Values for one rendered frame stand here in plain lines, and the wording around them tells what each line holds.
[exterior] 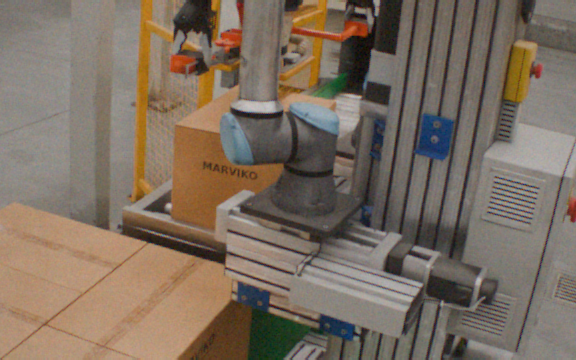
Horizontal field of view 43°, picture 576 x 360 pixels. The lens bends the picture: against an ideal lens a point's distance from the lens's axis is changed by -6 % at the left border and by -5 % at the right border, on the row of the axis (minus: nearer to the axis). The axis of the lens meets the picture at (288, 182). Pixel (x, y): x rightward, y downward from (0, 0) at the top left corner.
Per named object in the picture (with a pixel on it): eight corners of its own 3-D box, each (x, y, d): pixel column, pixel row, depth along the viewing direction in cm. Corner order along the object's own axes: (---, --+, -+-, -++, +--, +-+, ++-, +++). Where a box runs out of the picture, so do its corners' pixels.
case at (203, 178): (232, 176, 318) (239, 83, 303) (324, 196, 309) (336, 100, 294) (169, 232, 265) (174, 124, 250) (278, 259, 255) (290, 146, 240)
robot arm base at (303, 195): (346, 199, 183) (351, 160, 179) (320, 221, 170) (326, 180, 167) (289, 183, 189) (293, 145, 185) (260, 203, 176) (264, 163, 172)
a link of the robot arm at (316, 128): (344, 170, 173) (351, 113, 168) (289, 174, 168) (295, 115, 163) (321, 151, 183) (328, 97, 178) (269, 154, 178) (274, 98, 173)
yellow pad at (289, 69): (289, 57, 280) (290, 44, 278) (315, 61, 278) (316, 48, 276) (256, 76, 250) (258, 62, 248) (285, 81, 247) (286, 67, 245)
